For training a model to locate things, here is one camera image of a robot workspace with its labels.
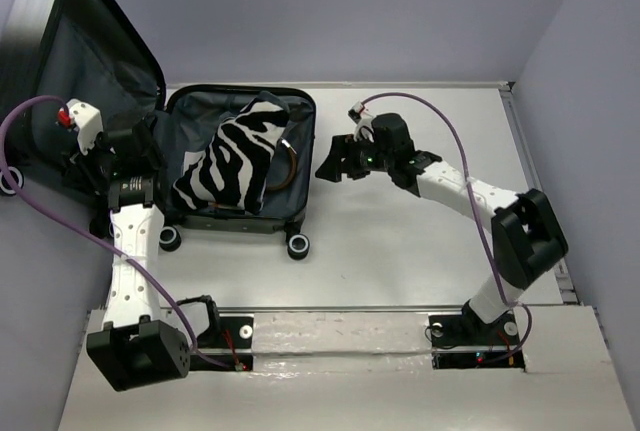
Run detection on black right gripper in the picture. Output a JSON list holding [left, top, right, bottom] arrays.
[[315, 132, 394, 182]]

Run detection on brown silver headphones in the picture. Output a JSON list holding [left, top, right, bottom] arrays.
[[266, 138, 298, 193]]

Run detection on black hard-shell suitcase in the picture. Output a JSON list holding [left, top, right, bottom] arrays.
[[1, 0, 316, 260]]

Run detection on zebra print plush cloth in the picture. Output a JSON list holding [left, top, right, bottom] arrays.
[[171, 92, 289, 214]]

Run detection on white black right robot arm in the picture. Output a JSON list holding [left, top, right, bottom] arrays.
[[315, 113, 569, 343]]

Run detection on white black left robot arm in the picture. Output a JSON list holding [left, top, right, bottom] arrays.
[[86, 121, 221, 392]]

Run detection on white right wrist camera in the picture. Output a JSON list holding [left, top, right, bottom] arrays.
[[348, 102, 374, 142]]

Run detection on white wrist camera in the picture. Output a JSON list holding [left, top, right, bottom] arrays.
[[57, 99, 103, 156], [348, 102, 374, 142]]

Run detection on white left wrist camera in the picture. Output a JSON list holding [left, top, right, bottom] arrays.
[[57, 99, 103, 156]]

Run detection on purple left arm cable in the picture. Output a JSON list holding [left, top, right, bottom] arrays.
[[0, 95, 241, 371]]

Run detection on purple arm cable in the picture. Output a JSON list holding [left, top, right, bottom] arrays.
[[359, 92, 534, 367], [0, 95, 241, 371]]

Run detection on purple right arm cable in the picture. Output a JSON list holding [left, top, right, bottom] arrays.
[[359, 92, 534, 367]]

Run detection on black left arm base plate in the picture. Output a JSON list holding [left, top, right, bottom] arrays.
[[184, 295, 254, 372]]

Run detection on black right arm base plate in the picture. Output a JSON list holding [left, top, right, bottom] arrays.
[[424, 313, 526, 370]]

